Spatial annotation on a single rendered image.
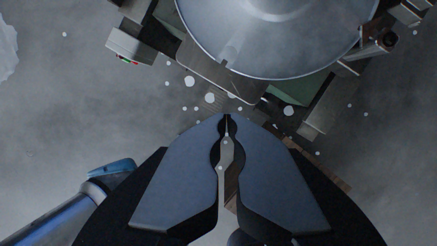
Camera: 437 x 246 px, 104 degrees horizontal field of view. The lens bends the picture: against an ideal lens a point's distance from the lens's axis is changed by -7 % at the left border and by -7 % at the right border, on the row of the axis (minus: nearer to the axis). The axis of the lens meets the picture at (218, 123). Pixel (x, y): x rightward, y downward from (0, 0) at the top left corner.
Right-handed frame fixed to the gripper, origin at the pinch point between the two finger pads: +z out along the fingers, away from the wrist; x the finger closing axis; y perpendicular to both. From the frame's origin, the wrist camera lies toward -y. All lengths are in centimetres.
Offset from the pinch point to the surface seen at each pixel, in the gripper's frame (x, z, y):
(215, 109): -4, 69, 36
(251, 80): 3.8, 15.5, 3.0
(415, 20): 32.7, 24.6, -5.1
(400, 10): 29.9, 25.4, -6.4
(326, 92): 22.3, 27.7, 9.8
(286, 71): 8.6, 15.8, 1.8
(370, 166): 90, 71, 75
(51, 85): -105, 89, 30
